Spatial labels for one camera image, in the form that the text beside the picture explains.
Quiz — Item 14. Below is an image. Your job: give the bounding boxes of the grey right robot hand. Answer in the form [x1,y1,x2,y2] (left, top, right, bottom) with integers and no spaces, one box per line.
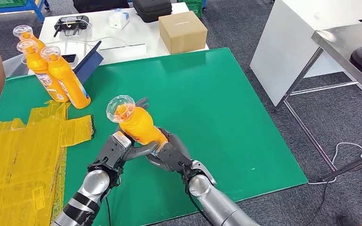
[145,126,193,174]

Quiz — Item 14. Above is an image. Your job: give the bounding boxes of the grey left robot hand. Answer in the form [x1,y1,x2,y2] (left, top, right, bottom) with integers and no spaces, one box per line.
[115,97,160,162]

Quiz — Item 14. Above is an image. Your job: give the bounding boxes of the orange detergent bottle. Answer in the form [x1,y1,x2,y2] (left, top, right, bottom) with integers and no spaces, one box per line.
[12,24,46,52]
[16,39,70,103]
[40,46,91,110]
[106,95,169,147]

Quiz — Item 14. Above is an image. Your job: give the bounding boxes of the tablet in blue case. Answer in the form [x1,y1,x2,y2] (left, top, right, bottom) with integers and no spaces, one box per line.
[73,40,104,85]

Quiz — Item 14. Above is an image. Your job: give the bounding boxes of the black smartphone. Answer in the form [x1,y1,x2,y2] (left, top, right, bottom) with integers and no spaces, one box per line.
[61,54,78,65]

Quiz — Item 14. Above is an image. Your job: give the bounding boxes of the white table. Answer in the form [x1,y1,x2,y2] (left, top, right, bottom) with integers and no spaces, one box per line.
[28,2,210,75]

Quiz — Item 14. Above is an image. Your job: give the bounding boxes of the brown cardboard box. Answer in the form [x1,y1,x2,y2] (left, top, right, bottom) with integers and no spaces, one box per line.
[158,11,208,55]

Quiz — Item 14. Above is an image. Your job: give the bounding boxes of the yellow tape patch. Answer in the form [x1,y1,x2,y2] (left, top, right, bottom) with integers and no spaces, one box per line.
[0,100,94,226]

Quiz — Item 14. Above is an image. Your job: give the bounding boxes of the small white box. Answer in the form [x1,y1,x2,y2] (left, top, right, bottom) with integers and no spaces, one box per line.
[108,8,131,30]

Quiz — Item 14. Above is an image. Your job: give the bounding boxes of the black equipment case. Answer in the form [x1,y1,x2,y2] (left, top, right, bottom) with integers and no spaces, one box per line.
[72,0,130,14]
[132,0,173,24]

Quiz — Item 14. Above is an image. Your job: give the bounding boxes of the green plastic crate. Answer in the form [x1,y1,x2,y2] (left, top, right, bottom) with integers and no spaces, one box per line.
[0,0,28,9]
[185,0,204,18]

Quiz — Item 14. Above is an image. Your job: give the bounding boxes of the white cabinet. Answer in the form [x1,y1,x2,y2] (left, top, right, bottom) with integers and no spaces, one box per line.
[249,0,362,107]

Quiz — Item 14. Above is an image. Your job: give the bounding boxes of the blue cart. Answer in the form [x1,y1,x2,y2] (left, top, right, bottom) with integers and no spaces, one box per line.
[0,0,51,23]

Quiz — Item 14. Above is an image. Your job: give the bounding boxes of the black pole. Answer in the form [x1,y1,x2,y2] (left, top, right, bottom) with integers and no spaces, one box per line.
[321,146,362,183]

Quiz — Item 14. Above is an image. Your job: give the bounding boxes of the black shoe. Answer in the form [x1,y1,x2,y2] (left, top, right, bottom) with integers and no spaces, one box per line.
[335,214,358,226]

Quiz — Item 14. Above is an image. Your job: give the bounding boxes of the steel table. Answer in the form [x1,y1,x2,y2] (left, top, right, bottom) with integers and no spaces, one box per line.
[275,18,362,171]

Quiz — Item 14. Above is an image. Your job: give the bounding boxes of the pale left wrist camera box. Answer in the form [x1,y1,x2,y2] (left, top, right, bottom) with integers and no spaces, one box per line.
[111,131,134,150]

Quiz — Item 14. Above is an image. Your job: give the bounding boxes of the white table cable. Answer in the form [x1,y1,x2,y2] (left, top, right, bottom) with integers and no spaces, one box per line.
[20,18,129,66]

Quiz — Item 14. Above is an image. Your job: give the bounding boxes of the white floor cable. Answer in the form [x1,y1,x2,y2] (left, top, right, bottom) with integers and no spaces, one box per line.
[305,142,362,185]

